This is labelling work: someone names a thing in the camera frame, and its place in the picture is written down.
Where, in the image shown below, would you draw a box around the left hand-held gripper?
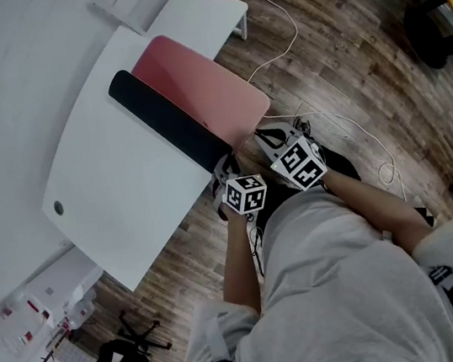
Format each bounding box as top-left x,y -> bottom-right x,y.
206,148 -> 272,221

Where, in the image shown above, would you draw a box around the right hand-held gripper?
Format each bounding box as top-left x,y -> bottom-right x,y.
252,116 -> 333,199

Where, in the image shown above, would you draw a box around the pink and black mat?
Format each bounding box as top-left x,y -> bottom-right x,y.
100,19 -> 280,189

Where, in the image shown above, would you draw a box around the person's right forearm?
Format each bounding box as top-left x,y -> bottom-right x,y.
321,156 -> 434,269

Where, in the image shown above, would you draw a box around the person's left forearm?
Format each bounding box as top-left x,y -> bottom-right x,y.
209,201 -> 269,320

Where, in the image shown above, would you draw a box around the person's grey shoe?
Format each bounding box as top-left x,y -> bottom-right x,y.
291,117 -> 320,148

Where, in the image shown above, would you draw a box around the person's black trousers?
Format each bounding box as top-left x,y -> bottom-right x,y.
243,142 -> 368,232

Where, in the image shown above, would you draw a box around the white chair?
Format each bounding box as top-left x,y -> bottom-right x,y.
89,0 -> 257,80

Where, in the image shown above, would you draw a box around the person's grey shirt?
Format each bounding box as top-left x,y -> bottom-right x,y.
152,165 -> 453,362

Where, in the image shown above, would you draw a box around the black round stool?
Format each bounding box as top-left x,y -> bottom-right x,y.
399,0 -> 453,74

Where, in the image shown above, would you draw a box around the white storage boxes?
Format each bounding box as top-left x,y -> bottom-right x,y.
19,238 -> 113,331

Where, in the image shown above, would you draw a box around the clear water jug red cap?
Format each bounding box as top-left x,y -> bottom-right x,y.
59,281 -> 104,333

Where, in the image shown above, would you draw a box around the clear water bottle red label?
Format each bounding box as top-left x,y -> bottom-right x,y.
0,286 -> 61,362

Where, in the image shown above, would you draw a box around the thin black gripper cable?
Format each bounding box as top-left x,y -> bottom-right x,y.
243,212 -> 269,279

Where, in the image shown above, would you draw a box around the white floor cable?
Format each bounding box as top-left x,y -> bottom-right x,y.
229,0 -> 409,221

